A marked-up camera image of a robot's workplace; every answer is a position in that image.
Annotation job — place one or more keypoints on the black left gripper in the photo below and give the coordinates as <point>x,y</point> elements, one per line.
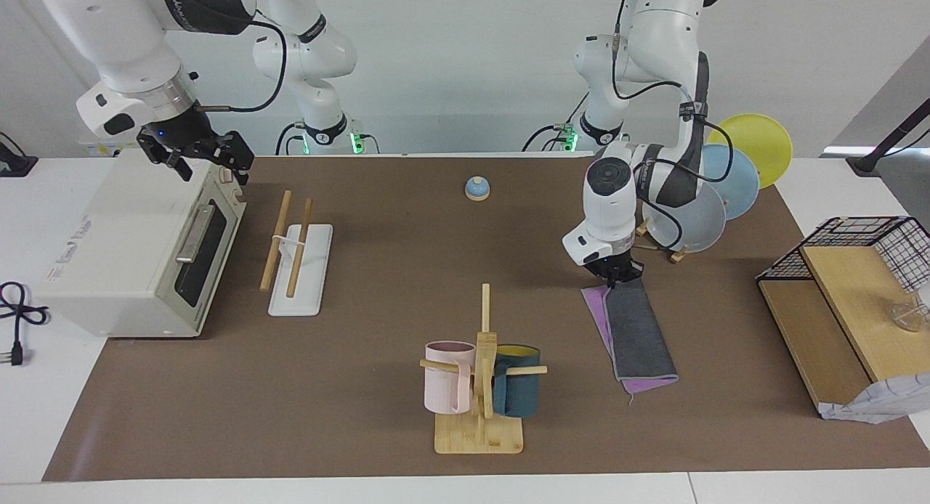
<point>617,268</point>

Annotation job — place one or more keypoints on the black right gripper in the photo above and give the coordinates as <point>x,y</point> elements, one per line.
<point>192,137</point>

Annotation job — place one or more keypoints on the purple and grey towel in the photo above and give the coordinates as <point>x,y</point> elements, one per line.
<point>639,330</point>

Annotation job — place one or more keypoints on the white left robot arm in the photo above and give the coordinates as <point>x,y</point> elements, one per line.
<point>607,206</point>

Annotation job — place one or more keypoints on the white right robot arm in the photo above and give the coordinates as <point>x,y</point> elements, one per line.
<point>123,39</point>

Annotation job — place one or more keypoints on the wooden plate rack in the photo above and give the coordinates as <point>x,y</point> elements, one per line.
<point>680,255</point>

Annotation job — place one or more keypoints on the white towel rack wooden rods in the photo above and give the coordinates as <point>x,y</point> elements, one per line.
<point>301,286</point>

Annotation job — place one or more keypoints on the grey plate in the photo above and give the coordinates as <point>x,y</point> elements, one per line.
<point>701,224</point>

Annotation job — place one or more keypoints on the beige toaster oven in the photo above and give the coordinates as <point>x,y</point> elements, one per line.
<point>116,257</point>

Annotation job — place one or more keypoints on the dark teal mug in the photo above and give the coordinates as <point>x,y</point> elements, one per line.
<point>517,395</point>

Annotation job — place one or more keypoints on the light blue plate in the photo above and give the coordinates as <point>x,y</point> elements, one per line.
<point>737,177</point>

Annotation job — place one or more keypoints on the blue call bell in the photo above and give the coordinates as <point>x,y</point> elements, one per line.
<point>477,189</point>

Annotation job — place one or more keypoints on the brown table mat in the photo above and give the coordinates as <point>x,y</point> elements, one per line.
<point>378,271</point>

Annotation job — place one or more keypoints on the yellow plate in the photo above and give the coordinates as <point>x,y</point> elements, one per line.
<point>759,144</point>

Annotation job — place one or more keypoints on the pink mug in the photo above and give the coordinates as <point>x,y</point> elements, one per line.
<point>445,388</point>

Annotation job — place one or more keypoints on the wooden mug tree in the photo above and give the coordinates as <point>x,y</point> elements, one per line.
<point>483,435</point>

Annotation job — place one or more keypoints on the wooden shelf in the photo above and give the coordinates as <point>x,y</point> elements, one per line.
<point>843,301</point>

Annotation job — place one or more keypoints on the clear glass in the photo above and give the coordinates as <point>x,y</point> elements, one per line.
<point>908,314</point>

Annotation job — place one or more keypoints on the white patterned cloth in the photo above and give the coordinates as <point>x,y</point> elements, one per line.
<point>886,406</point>

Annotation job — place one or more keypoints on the black clamp stand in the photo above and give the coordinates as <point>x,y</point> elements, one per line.
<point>883,147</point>

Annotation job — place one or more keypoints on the white wall box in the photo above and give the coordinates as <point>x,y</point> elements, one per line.
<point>102,149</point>

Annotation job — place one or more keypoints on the black desk mount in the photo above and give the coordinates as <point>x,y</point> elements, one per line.
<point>14,164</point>

